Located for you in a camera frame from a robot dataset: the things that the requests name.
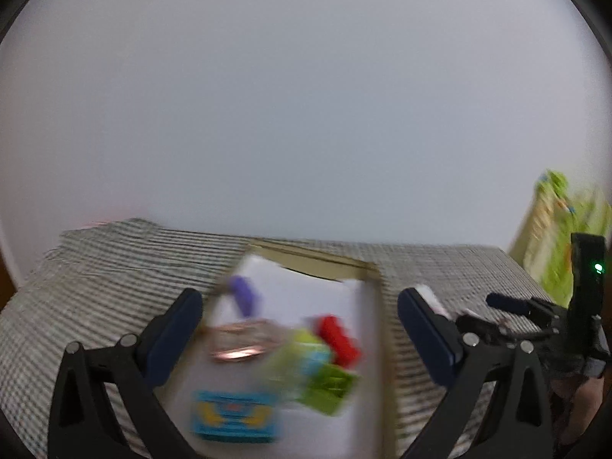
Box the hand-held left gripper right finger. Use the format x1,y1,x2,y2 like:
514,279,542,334
398,288,555,459

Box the small green box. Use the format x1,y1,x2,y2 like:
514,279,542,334
299,363,359,417

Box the green and blue box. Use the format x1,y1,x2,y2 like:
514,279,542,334
260,330,333,400

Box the checkered tablecloth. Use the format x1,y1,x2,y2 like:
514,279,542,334
0,218,555,459

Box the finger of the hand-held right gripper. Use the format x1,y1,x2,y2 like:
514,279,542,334
486,293,570,328
454,313,567,347

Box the purple box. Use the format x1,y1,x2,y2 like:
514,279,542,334
228,276,261,317

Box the red toothed block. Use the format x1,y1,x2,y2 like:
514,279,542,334
316,316,361,369

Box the rose gold box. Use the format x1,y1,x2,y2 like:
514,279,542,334
209,319,283,363

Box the gold-rimmed white tray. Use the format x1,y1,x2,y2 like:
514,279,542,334
191,244,402,459

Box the white box with red print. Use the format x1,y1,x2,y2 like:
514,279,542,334
415,285,452,319

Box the person's right hand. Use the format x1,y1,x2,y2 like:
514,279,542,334
550,374,605,448

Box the teal box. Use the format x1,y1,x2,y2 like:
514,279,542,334
191,391,280,443

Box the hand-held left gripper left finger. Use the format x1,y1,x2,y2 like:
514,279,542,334
48,288,205,459

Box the green floral cloth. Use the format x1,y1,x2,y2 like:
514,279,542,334
509,169,612,302

